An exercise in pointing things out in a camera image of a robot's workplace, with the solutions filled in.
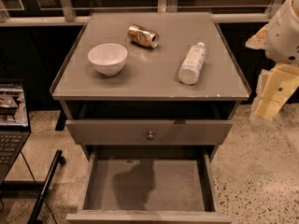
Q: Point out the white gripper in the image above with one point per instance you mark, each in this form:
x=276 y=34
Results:
x=282 y=37

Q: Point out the clear blue plastic bottle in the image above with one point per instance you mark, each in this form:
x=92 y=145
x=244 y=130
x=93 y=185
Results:
x=191 y=67

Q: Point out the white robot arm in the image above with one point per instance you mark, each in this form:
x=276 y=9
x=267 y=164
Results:
x=279 y=38

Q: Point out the grey wooden drawer cabinet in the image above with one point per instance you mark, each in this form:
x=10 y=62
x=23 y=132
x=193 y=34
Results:
x=148 y=86

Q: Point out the round brass drawer knob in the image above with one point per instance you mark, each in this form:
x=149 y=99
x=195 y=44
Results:
x=150 y=135

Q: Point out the open grey middle drawer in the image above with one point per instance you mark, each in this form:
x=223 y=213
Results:
x=149 y=185

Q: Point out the grey top drawer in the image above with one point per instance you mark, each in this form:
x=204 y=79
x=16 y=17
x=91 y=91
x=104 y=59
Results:
x=128 y=132

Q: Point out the crushed gold soda can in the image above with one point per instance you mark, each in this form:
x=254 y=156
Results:
x=143 y=36

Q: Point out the white ceramic bowl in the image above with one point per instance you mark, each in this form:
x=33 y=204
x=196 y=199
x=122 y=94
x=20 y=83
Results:
x=108 y=59

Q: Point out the black laptop stand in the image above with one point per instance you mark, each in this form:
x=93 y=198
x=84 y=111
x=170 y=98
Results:
x=41 y=188

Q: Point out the black laptop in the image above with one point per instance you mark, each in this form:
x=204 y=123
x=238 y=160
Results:
x=15 y=125

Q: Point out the metal window frame railing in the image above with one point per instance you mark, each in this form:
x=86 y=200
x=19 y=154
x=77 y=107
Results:
x=77 y=12

